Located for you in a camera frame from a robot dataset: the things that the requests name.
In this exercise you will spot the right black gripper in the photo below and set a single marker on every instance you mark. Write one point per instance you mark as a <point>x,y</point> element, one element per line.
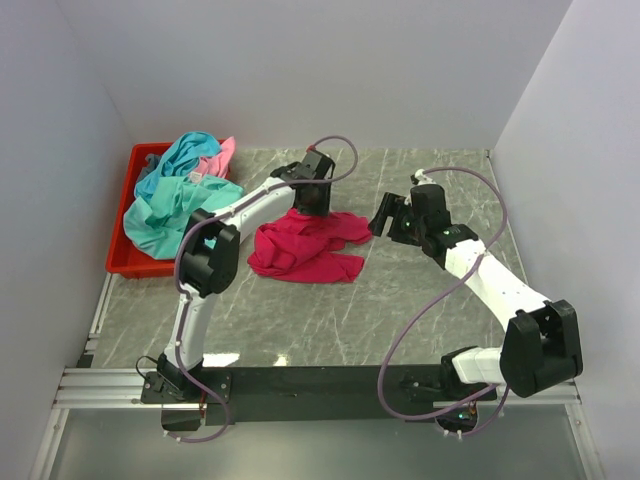
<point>396,206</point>

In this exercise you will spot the pink t shirt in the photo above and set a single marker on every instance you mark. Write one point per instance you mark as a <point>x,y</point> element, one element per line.
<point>219,164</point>

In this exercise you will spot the aluminium rail frame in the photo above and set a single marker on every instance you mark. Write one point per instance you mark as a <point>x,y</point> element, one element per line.
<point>132,318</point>

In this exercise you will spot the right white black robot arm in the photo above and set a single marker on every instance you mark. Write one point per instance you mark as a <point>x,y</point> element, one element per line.
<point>541,346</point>

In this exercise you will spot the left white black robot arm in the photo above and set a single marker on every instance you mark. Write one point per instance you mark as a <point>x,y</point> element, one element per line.
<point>207,261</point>

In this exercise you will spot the magenta t shirt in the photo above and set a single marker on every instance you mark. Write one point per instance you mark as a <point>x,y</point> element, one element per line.
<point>301,248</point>

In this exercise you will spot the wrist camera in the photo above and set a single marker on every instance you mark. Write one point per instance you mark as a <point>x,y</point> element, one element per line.
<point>419,179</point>
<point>314,166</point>

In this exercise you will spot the light blue t shirt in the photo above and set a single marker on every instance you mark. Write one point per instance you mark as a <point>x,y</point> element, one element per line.
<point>178,160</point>

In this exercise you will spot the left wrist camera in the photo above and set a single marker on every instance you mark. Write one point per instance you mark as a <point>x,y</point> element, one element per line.
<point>314,166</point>

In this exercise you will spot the red plastic bin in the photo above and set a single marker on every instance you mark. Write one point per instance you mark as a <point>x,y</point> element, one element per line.
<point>123,257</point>

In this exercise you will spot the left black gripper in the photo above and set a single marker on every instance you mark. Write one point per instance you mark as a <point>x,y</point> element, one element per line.
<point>321,209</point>

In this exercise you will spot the black base beam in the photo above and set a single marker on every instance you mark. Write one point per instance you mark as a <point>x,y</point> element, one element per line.
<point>263,394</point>

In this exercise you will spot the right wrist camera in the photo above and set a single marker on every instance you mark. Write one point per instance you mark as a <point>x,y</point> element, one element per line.
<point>419,179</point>

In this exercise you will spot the grey t shirt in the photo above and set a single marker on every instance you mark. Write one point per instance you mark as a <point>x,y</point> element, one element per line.
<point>152,161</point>

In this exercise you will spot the teal green t shirt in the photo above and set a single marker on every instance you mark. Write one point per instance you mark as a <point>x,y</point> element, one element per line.
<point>156,225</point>

